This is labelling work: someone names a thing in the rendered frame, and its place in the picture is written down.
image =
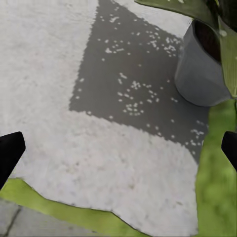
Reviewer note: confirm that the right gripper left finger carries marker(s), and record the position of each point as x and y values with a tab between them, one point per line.
12	146

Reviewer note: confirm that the pot plant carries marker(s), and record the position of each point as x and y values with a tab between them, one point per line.
206	73

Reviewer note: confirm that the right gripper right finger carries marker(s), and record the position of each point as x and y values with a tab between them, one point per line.
229	147

